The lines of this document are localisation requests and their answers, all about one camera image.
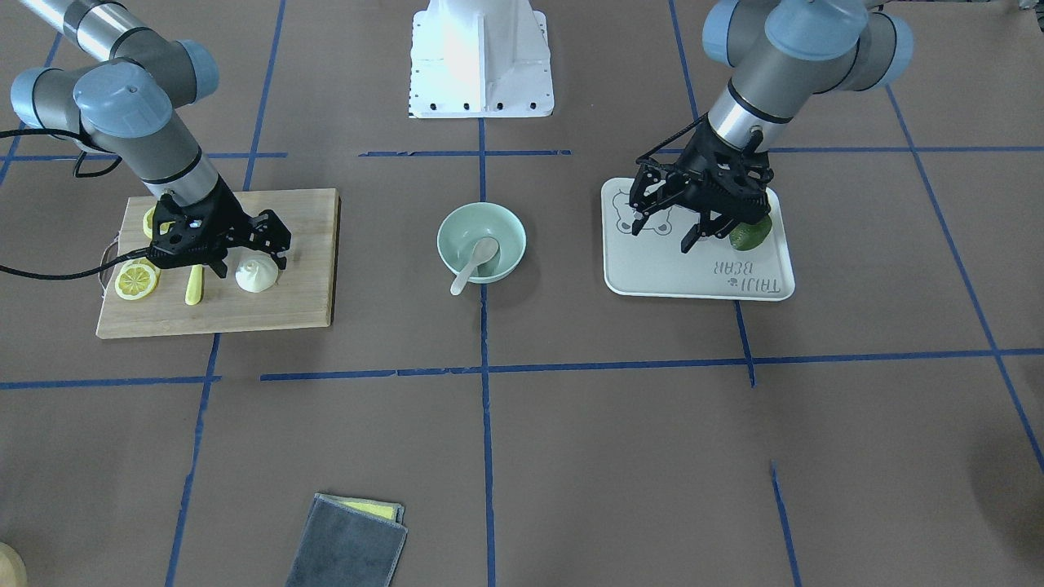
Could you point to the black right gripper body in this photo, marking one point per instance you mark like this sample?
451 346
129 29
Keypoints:
227 214

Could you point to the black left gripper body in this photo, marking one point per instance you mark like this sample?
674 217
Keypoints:
690 170

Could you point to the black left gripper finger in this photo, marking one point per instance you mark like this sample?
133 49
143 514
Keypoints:
699 230

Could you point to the white spoon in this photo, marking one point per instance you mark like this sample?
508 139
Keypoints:
484 250

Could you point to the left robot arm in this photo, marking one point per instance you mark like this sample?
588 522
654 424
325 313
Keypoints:
781 54

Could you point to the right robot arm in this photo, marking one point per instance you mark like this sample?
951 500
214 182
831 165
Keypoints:
127 104

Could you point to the mint green bowl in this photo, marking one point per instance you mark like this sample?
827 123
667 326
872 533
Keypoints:
463 228

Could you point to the green avocado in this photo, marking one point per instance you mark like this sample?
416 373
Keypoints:
748 236

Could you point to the lemon slice stack top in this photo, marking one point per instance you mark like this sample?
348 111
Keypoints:
147 223

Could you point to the white bear tray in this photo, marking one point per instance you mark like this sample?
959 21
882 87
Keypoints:
651 263

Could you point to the yellow plastic knife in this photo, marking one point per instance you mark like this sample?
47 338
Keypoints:
195 286

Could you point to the lemon slice near handle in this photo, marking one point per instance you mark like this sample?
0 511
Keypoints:
136 280

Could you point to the metal board handle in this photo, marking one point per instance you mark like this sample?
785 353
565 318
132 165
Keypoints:
109 254

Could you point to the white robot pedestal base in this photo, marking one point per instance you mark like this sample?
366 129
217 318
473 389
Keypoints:
480 59

